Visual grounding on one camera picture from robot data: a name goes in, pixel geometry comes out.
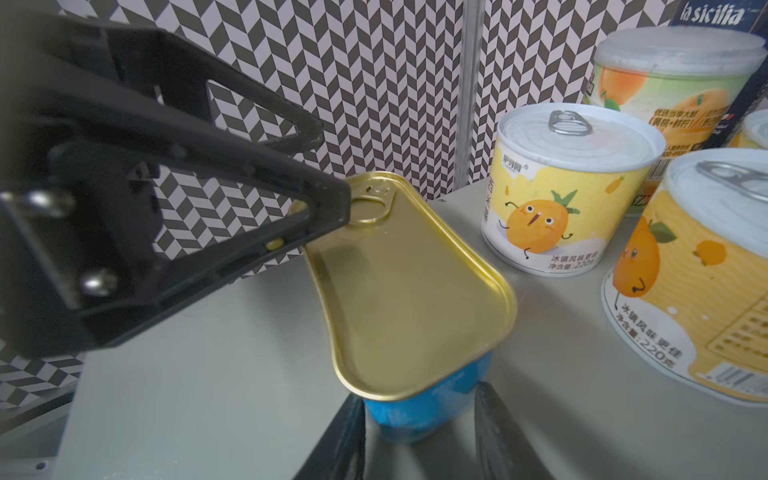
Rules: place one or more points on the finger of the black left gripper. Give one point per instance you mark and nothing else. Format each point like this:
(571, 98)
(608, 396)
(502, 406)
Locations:
(155, 62)
(118, 211)

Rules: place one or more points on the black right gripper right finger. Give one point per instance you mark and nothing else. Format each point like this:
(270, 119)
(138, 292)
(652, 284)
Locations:
(503, 450)

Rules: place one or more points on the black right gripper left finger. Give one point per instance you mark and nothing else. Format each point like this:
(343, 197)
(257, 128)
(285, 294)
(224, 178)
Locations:
(340, 452)

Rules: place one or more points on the gold rectangular sardine tin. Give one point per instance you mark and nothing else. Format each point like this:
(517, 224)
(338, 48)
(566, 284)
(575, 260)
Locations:
(413, 312)

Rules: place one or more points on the white lid can front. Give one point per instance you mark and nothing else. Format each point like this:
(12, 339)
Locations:
(688, 292)

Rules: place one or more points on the white lid can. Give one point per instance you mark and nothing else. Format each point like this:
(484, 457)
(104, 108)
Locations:
(561, 180)
(753, 132)
(688, 292)
(679, 79)

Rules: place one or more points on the tomato can dark label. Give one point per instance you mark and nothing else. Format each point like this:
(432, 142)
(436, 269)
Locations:
(749, 16)

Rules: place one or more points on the grey metal cabinet box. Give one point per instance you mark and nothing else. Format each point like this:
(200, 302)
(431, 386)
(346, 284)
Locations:
(241, 386)

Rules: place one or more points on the left aluminium corner post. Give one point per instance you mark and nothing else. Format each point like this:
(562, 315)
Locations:
(473, 16)

